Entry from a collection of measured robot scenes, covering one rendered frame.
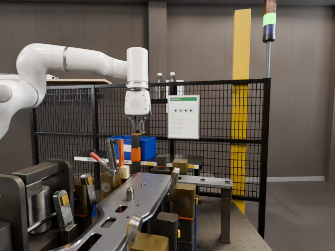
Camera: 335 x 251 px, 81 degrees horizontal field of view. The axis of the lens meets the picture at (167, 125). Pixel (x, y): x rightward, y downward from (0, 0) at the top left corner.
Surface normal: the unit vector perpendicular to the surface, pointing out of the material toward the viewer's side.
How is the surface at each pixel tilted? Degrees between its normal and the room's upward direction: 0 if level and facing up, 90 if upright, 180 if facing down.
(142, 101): 89
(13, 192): 90
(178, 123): 90
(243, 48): 90
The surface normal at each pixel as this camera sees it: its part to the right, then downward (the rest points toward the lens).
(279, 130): 0.04, 0.08
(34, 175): 0.97, 0.02
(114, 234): 0.00, -1.00
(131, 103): -0.27, 0.08
